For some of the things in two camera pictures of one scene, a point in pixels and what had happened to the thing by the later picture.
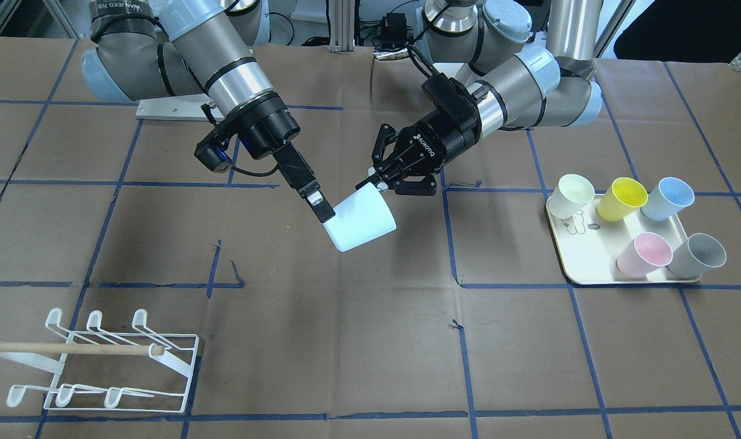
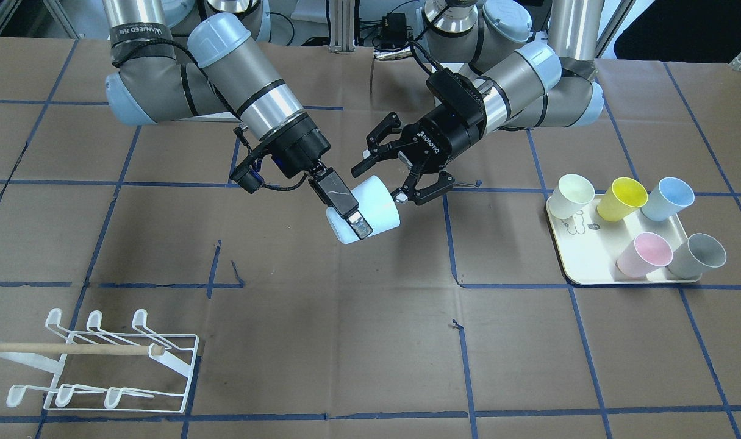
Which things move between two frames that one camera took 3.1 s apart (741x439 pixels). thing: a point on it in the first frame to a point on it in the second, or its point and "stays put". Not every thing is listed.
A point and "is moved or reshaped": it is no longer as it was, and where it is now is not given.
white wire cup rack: x=121 y=370 stays put
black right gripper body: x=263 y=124 to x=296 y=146
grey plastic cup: x=698 y=254 stays put
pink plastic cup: x=646 y=253 stays put
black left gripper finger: x=375 y=179 to x=363 y=166
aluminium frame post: x=342 y=25 stays put
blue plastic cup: x=368 y=217 is moved or reshaped
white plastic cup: x=572 y=192 stays put
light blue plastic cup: x=664 y=201 stays put
